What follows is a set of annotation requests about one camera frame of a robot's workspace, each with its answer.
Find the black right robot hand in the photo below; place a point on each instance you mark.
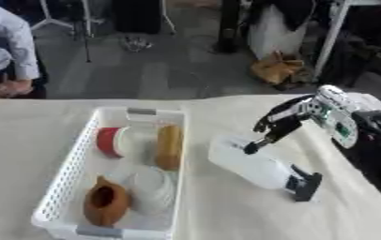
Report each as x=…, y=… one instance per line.
x=283, y=123

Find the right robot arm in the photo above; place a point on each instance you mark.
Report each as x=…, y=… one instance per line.
x=374, y=146

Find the white spray bottle black trigger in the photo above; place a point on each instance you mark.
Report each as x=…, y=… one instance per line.
x=248, y=162

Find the brown paper bag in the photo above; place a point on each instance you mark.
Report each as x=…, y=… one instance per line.
x=276, y=68

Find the white bag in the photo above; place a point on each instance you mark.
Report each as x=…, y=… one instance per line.
x=273, y=34

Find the white table leg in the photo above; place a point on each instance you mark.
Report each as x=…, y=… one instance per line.
x=330, y=37

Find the black chair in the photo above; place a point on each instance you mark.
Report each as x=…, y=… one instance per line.
x=363, y=56

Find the tan bread loaf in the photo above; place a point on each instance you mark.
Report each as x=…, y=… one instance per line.
x=169, y=146

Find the white bowl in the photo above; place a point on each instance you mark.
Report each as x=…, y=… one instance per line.
x=153, y=190

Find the shiny silver object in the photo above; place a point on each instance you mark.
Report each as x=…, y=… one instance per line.
x=136, y=43

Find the red and white cup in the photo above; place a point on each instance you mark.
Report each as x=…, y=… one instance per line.
x=109, y=142

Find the black bag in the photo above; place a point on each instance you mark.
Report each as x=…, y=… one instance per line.
x=136, y=15

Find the brown clay jug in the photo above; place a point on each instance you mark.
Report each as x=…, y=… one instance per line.
x=106, y=201

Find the white plastic basket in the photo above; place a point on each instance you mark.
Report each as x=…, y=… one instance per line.
x=68, y=187

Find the white tripod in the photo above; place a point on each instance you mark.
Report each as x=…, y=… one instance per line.
x=48, y=18

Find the person's hand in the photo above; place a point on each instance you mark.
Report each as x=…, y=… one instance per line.
x=10, y=89

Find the person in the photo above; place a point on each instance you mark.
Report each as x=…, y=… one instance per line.
x=13, y=34

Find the black post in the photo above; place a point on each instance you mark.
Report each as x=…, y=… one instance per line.
x=228, y=25

